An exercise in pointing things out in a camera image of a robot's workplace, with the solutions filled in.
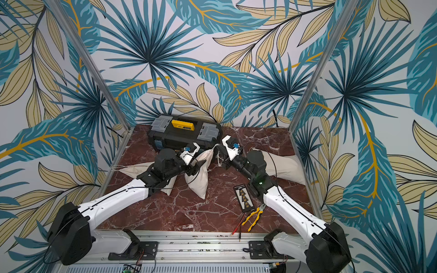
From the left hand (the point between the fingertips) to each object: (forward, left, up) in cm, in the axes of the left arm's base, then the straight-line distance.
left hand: (199, 156), depth 78 cm
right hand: (-4, -4, +10) cm, 11 cm away
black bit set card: (-11, -23, -21) cm, 33 cm away
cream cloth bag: (+1, +35, -16) cm, 38 cm away
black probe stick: (-27, -20, -22) cm, 40 cm away
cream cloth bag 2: (-6, +1, -12) cm, 14 cm away
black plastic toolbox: (+19, +15, -5) cm, 25 cm away
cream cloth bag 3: (+6, -48, -17) cm, 51 cm away
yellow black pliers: (-17, -30, -21) cm, 40 cm away
